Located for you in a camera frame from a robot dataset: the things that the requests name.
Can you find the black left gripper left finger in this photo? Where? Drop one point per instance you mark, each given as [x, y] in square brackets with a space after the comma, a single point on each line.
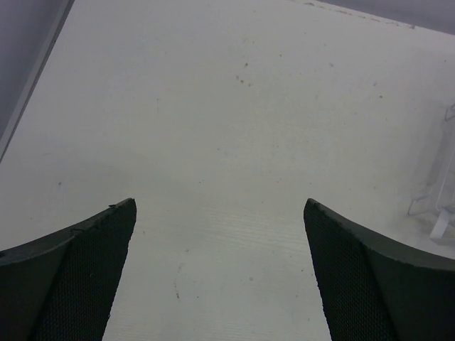
[62, 286]

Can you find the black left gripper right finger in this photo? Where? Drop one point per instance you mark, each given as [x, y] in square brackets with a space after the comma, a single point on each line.
[375, 288]

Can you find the white wire dish rack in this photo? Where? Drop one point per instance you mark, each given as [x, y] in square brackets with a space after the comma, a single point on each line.
[433, 194]

